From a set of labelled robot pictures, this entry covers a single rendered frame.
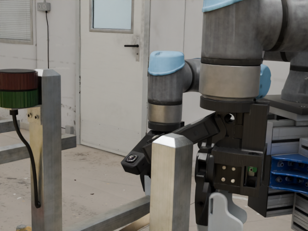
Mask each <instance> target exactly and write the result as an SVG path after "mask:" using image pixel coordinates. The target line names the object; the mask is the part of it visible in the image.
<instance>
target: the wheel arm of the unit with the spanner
mask: <svg viewBox="0 0 308 231"><path fill-rule="evenodd" d="M149 213H150V196H149V195H147V196H144V197H142V198H139V199H136V200H134V201H131V202H129V203H126V204H124V205H121V206H119V207H116V208H114V209H111V210H108V211H106V212H103V213H101V214H99V215H96V216H93V217H91V218H88V219H86V220H83V221H80V222H78V223H75V224H73V225H71V226H68V227H65V228H63V229H62V231H114V230H116V229H118V228H121V227H123V226H125V225H127V224H130V223H132V222H134V221H136V220H138V219H140V218H142V217H144V216H145V215H147V214H149Z"/></svg>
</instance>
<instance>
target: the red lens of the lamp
mask: <svg viewBox="0 0 308 231"><path fill-rule="evenodd" d="M38 87H39V78H38V71H36V72H34V73H19V74H14V73H0V89H6V90H25V89H34V88H38Z"/></svg>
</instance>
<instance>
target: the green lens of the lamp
mask: <svg viewBox="0 0 308 231"><path fill-rule="evenodd" d="M38 104H39V89H38V88H37V89H36V90H34V91H26V92H5V91H0V107H6V108H24V107H32V106H37V105H38Z"/></svg>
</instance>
